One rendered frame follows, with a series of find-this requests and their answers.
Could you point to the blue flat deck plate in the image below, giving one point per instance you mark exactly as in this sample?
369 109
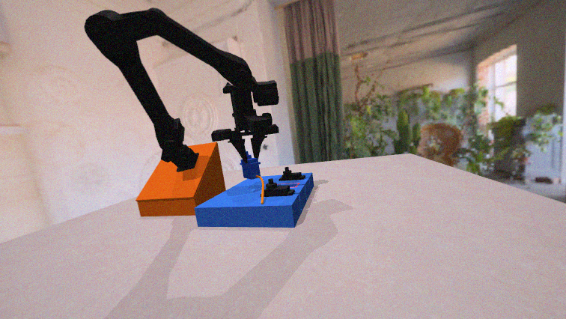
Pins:
240 206

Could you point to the blue micro servo with orange cable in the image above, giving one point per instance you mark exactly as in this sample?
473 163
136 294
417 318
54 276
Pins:
251 171

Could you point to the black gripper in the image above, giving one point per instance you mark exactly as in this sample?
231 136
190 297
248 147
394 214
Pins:
235 136

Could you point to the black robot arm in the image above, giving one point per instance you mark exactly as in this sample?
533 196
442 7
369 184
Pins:
115 35

